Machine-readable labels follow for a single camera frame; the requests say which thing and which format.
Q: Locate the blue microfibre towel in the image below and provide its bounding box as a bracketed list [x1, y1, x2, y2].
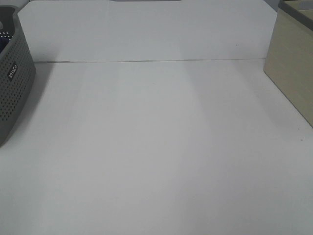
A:
[0, 32, 11, 52]

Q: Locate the beige box with grey rim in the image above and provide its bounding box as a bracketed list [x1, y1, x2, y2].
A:
[264, 0, 313, 125]

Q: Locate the grey perforated plastic basket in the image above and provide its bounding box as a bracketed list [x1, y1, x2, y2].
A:
[0, 5, 36, 145]

